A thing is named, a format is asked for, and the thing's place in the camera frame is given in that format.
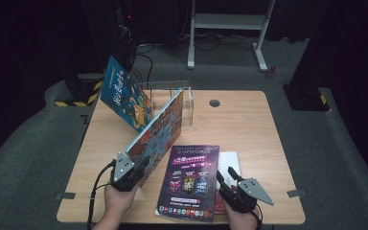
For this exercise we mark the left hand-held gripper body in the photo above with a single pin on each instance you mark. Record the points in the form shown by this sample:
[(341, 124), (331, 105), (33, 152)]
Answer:
[(124, 175)]

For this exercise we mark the white metal stand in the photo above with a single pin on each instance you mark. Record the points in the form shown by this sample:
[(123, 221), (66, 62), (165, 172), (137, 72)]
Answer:
[(226, 21)]

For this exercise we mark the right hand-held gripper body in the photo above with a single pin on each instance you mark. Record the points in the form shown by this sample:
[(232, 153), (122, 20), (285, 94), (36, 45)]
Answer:
[(241, 199)]

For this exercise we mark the black floor tape mark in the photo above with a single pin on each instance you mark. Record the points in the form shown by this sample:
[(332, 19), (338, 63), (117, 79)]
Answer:
[(85, 119)]

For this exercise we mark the small red object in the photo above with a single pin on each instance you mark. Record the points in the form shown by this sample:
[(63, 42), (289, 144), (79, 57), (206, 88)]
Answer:
[(271, 72)]

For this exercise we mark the person's right hand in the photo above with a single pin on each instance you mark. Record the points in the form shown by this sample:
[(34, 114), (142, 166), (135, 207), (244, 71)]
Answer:
[(242, 222)]

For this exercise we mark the black yellow striped stand base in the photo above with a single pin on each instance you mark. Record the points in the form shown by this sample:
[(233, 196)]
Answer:
[(83, 91)]

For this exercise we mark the light blue green picture book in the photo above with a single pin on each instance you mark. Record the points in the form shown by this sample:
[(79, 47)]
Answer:
[(161, 134)]

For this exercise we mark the dark blue picture book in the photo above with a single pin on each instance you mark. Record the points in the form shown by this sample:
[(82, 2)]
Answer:
[(123, 92)]

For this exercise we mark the dark equipment rack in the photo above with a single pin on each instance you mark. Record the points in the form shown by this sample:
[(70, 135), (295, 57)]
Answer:
[(108, 32)]

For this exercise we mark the grey tape piece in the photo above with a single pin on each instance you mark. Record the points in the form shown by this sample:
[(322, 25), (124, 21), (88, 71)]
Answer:
[(65, 195), (297, 193)]

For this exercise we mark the person's left hand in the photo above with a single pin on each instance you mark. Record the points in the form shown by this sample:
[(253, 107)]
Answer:
[(119, 204)]

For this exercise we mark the clear acrylic book rack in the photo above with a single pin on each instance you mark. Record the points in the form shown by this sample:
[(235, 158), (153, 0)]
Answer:
[(188, 105)]

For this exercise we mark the purple magazine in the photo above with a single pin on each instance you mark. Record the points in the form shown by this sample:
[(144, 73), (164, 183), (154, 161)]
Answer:
[(191, 179)]

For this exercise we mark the white red book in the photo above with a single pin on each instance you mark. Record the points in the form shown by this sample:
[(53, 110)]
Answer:
[(230, 159)]

